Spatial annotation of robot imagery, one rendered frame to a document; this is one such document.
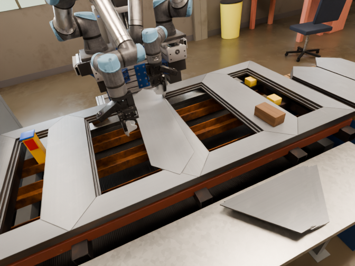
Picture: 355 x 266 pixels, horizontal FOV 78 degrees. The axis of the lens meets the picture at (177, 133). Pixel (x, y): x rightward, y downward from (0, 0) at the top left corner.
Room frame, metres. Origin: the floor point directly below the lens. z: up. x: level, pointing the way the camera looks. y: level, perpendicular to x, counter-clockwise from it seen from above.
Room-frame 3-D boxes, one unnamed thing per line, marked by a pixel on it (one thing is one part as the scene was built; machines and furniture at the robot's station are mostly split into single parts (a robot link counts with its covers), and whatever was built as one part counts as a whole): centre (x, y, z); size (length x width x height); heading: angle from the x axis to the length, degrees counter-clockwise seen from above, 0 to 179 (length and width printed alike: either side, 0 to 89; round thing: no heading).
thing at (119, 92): (0.82, 0.21, 1.08); 0.08 x 0.08 x 0.05
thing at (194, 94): (1.42, 0.03, 0.67); 1.30 x 0.20 x 0.03; 108
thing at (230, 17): (4.88, -1.42, 0.34); 0.44 x 0.43 x 0.68; 107
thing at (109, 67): (0.82, 0.21, 1.16); 0.09 x 0.08 x 0.11; 28
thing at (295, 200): (0.41, -0.35, 0.77); 0.45 x 0.20 x 0.04; 108
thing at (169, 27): (1.69, -0.02, 1.09); 0.15 x 0.15 x 0.10
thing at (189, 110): (1.07, 0.13, 0.70); 1.66 x 0.08 x 0.05; 108
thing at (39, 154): (0.89, 0.71, 0.78); 0.05 x 0.05 x 0.19; 18
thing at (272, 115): (0.78, -0.41, 0.87); 0.12 x 0.06 x 0.05; 23
